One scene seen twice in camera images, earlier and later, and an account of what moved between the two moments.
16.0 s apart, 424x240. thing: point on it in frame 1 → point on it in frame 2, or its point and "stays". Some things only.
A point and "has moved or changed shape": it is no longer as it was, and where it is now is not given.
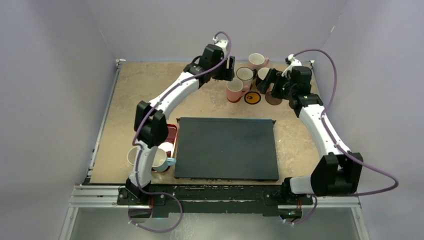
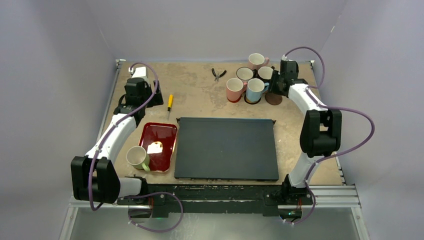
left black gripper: [227, 74] → [156, 100]
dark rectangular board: [226, 149] stays
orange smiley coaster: [252, 97] has moved or changed shape
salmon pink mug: [235, 89] stays
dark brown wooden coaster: [271, 100] stays
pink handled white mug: [257, 61] stays
